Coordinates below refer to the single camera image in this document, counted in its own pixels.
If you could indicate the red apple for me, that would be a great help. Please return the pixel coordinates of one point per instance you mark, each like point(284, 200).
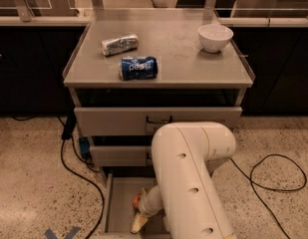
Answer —
point(136, 202)

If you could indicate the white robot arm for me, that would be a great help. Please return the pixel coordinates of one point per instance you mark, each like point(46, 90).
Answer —
point(184, 191)

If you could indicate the blue power adapter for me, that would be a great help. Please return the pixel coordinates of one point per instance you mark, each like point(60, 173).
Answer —
point(84, 146)

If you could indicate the grey drawer cabinet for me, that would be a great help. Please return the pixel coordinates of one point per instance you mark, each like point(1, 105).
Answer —
point(188, 76)

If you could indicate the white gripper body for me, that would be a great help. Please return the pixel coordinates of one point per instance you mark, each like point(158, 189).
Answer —
point(145, 205)

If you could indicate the middle drawer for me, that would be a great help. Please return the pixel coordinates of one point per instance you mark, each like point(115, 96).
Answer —
point(128, 155)

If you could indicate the top drawer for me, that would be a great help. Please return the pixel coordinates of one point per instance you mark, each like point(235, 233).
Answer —
point(145, 121)

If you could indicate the blue pepsi can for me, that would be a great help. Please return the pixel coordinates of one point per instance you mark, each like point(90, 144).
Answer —
point(138, 68)

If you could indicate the open bottom drawer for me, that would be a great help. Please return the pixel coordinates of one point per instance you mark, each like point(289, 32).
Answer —
point(120, 212)

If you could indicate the white ceramic bowl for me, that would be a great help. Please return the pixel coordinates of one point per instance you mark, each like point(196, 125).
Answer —
point(214, 37)

